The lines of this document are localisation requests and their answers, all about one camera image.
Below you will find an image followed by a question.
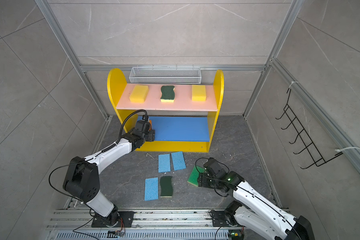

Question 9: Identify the left black corrugated cable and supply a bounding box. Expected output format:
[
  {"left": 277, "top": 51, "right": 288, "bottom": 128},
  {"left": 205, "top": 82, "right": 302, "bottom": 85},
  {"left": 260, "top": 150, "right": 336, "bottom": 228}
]
[{"left": 116, "top": 109, "right": 149, "bottom": 143}]

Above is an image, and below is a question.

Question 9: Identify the blue sponge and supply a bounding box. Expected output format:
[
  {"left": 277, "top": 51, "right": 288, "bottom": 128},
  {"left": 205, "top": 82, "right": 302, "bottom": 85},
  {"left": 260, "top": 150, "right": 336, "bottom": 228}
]
[
  {"left": 158, "top": 154, "right": 171, "bottom": 173},
  {"left": 144, "top": 177, "right": 159, "bottom": 201},
  {"left": 171, "top": 152, "right": 186, "bottom": 171}
]

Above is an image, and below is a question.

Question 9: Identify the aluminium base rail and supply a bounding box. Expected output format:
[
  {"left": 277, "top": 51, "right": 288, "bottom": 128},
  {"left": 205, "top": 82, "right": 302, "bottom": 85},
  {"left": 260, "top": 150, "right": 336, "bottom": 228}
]
[{"left": 46, "top": 209, "right": 296, "bottom": 240}]

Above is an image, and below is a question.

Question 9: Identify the white wire mesh basket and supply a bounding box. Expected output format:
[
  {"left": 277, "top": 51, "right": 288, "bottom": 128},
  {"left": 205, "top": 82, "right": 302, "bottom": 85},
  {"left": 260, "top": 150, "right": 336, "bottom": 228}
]
[{"left": 129, "top": 67, "right": 202, "bottom": 85}]

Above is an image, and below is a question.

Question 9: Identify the blue sponge upper right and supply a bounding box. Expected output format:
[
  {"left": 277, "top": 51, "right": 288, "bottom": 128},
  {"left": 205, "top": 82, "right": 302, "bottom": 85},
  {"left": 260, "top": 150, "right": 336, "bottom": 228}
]
[{"left": 171, "top": 152, "right": 186, "bottom": 171}]

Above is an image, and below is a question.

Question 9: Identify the black wire hook rack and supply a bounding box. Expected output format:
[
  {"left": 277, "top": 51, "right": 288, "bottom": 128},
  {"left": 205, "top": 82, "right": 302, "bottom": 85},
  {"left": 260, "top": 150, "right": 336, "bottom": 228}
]
[{"left": 275, "top": 89, "right": 343, "bottom": 170}]

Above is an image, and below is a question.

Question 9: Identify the light green sponge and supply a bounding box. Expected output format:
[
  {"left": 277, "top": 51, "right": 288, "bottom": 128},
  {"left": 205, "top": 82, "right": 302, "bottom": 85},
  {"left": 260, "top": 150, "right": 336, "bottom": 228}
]
[{"left": 187, "top": 166, "right": 205, "bottom": 187}]

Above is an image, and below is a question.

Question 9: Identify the yellow sponge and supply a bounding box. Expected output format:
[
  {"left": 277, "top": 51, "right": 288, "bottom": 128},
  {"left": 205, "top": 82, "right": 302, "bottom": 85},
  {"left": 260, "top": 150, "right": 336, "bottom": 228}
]
[
  {"left": 192, "top": 85, "right": 207, "bottom": 102},
  {"left": 129, "top": 85, "right": 149, "bottom": 104}
]

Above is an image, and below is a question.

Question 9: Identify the yellow pink blue shelf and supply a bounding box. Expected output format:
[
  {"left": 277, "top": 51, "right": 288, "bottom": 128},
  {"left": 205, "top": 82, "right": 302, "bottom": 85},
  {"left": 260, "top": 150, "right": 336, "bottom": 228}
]
[{"left": 107, "top": 69, "right": 225, "bottom": 153}]

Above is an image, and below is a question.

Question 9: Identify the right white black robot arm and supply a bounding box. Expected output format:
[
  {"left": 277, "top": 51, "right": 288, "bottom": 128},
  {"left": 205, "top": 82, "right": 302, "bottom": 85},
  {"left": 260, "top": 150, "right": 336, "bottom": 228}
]
[{"left": 198, "top": 158, "right": 315, "bottom": 240}]

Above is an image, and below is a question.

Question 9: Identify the blue sponge lower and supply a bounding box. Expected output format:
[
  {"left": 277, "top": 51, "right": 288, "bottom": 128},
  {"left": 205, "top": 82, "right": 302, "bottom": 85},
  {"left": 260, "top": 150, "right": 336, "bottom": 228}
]
[{"left": 144, "top": 177, "right": 159, "bottom": 201}]

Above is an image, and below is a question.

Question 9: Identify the dark green sponge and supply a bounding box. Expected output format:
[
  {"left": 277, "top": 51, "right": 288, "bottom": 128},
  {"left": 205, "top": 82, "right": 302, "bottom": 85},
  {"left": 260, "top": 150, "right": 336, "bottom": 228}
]
[
  {"left": 160, "top": 86, "right": 176, "bottom": 103},
  {"left": 160, "top": 176, "right": 174, "bottom": 198}
]

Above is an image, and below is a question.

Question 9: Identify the blue sponge upper left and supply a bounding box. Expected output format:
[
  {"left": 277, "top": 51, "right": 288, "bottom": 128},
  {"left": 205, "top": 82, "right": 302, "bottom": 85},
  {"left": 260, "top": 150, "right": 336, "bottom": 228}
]
[{"left": 158, "top": 154, "right": 171, "bottom": 173}]

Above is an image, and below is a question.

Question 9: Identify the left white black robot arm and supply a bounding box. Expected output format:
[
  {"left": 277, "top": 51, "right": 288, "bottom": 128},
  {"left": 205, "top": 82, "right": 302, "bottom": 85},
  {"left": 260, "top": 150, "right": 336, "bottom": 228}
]
[{"left": 63, "top": 119, "right": 155, "bottom": 222}]

